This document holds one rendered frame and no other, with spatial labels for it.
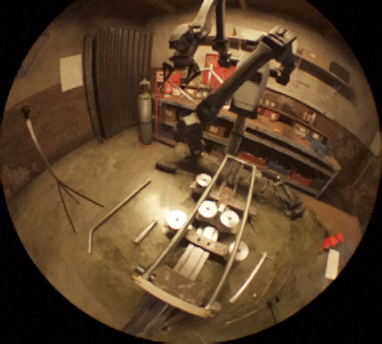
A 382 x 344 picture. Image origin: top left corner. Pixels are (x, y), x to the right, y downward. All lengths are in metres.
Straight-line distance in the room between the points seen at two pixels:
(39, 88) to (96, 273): 2.53
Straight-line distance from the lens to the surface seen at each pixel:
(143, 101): 1.99
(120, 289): 0.43
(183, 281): 0.24
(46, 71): 2.67
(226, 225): 0.35
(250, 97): 0.92
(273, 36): 0.55
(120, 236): 0.44
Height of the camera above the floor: 1.28
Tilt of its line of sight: 36 degrees down
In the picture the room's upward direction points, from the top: 8 degrees clockwise
